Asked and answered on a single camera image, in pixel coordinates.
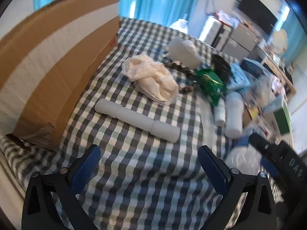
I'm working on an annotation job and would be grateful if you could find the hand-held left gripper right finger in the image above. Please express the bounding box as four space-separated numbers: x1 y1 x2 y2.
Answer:
198 145 278 230

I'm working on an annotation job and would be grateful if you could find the cream mesh cloth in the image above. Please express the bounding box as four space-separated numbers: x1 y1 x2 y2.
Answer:
122 54 179 105

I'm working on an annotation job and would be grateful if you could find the blue face mask pack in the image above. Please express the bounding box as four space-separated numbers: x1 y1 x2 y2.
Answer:
227 62 251 92

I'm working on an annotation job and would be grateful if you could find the white plush toy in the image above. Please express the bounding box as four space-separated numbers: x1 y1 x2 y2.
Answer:
167 37 202 69

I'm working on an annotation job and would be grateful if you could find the grey fridge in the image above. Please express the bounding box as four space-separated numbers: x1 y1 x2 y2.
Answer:
222 25 261 59

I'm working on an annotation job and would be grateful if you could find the white cream tube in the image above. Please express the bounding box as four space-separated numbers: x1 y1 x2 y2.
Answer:
214 99 226 126

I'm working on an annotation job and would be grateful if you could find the black wall television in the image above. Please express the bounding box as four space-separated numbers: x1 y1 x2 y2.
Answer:
237 0 285 37

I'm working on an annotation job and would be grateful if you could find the blue curtain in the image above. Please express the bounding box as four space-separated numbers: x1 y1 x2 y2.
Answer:
33 0 205 27

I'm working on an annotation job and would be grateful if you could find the wall cable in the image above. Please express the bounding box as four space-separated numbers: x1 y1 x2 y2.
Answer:
205 0 215 15

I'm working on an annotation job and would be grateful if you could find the white suitcase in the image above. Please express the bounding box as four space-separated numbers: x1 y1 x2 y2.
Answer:
203 14 232 51

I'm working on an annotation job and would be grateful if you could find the pile of packets on suitcase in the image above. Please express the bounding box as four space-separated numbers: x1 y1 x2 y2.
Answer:
211 10 241 26

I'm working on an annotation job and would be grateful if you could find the dark bead bracelet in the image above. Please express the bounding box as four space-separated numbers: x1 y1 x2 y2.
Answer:
164 61 200 94

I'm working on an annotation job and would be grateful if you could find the white oval mirror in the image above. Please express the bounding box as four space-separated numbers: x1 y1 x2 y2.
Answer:
270 29 289 55

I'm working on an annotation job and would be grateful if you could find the white plastic bag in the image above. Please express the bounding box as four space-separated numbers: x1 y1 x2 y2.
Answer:
168 19 190 33

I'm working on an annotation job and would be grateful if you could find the white plastic bottle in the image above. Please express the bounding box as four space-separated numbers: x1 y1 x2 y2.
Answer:
225 92 244 139

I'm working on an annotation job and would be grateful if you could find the green snack packet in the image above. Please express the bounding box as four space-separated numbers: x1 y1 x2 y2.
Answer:
195 68 227 106

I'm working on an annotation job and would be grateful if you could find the green and white box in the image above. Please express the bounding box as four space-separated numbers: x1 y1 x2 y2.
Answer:
263 95 292 135

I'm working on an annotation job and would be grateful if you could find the brown cardboard box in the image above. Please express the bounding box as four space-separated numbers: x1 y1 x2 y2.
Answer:
0 0 121 152

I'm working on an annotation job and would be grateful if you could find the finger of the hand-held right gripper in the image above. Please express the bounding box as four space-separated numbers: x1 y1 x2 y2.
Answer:
260 156 281 181
249 133 280 159

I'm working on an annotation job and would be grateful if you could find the checkered cloth covered desktop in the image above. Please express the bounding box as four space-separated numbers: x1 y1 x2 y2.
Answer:
0 17 283 230

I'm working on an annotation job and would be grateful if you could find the clear plastic bag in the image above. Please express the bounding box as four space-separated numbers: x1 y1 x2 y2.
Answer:
225 146 262 176

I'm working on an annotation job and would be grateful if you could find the white plastic tube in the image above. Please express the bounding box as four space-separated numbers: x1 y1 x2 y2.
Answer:
94 98 181 143

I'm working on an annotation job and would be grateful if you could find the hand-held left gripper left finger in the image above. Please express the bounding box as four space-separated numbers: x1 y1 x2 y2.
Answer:
21 144 101 230

